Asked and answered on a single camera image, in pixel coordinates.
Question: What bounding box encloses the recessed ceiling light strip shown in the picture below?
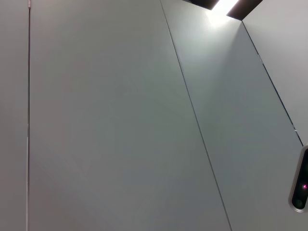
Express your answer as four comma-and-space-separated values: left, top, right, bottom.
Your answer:
182, 0, 263, 20

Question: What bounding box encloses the silver depth camera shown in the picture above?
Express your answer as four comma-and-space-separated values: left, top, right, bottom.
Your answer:
288, 144, 308, 213

